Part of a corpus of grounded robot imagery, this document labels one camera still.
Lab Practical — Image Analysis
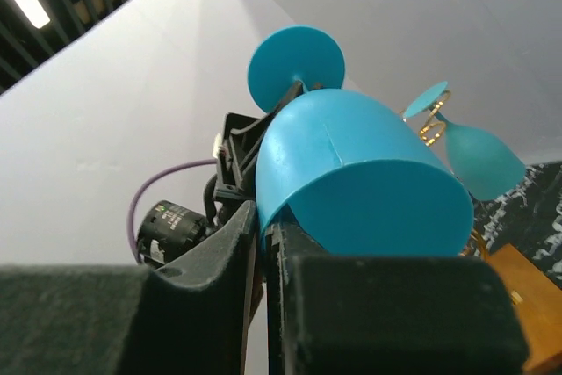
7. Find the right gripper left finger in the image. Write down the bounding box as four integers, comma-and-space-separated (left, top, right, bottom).
1, 201, 256, 374

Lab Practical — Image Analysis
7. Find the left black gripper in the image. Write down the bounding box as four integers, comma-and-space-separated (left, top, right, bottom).
203, 81, 305, 217

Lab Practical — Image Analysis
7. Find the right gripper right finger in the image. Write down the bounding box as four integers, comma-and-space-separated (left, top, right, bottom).
266, 222, 529, 374

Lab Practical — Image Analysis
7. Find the blue wine glass front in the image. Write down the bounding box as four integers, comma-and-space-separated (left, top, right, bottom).
248, 25, 473, 256

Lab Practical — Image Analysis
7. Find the blue wine glass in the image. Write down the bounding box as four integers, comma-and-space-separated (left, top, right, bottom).
248, 25, 473, 256
400, 81, 526, 201

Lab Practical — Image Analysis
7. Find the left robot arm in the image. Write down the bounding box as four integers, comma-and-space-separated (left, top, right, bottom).
126, 81, 307, 269

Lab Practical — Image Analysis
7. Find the gold wire glass rack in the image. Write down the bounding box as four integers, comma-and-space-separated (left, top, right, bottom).
399, 89, 562, 375

